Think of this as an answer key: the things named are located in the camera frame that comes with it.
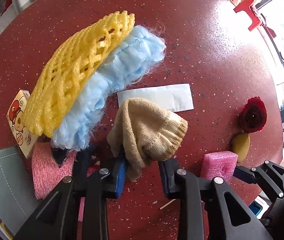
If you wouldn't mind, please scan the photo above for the red fabric rose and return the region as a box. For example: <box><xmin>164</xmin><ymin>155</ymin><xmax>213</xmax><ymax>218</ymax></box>
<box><xmin>231</xmin><ymin>96</ymin><xmax>267</xmax><ymax>163</ymax></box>

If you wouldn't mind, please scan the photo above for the teal white storage box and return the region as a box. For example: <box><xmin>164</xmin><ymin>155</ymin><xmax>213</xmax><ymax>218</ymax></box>
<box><xmin>0</xmin><ymin>146</ymin><xmax>40</xmax><ymax>235</ymax></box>

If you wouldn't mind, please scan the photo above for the pink red knit sock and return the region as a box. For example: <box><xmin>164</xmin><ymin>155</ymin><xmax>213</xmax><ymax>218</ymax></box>
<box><xmin>30</xmin><ymin>141</ymin><xmax>100</xmax><ymax>222</ymax></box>

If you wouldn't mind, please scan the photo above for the beige knit sock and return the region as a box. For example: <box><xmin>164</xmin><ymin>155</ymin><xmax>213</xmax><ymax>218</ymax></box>
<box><xmin>107</xmin><ymin>98</ymin><xmax>188</xmax><ymax>181</ymax></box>

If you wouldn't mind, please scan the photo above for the yellow foam fruit net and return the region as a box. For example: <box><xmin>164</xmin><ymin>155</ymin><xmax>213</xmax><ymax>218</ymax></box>
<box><xmin>22</xmin><ymin>10</ymin><xmax>135</xmax><ymax>138</ymax></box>

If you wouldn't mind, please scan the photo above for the light blue fluffy cloth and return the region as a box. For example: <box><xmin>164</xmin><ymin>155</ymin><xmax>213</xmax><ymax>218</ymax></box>
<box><xmin>51</xmin><ymin>25</ymin><xmax>166</xmax><ymax>151</ymax></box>

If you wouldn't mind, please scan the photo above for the white paper slip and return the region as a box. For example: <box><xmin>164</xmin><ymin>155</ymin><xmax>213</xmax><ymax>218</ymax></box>
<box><xmin>117</xmin><ymin>83</ymin><xmax>194</xmax><ymax>112</ymax></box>

